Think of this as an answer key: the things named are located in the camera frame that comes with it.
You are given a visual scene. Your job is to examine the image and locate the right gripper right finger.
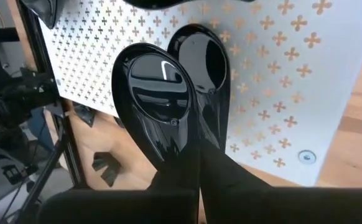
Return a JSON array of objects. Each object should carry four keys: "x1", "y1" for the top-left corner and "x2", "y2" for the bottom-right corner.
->
[{"x1": 200, "y1": 139, "x2": 362, "y2": 224}]

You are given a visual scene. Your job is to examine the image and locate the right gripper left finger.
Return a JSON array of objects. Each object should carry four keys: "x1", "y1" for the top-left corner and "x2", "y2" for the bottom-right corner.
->
[{"x1": 39, "y1": 161, "x2": 200, "y2": 224}]

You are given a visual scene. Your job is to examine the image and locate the black leaf-shaped plate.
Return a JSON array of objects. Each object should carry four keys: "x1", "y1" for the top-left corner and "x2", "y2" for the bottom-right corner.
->
[{"x1": 19, "y1": 0, "x2": 58, "y2": 29}]

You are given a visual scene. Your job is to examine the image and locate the black teardrop plate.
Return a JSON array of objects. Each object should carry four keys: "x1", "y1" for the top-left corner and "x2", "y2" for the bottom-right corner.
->
[
  {"x1": 167, "y1": 24, "x2": 232, "y2": 153},
  {"x1": 73, "y1": 104, "x2": 96, "y2": 127},
  {"x1": 111, "y1": 42, "x2": 200, "y2": 175}
]

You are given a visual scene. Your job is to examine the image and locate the black small square plate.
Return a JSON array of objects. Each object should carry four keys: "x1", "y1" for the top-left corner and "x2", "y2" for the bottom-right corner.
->
[{"x1": 91, "y1": 151, "x2": 123, "y2": 188}]

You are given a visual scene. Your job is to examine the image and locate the white perforated metal shelf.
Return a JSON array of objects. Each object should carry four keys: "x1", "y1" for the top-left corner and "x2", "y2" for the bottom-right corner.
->
[{"x1": 37, "y1": 0, "x2": 362, "y2": 187}]

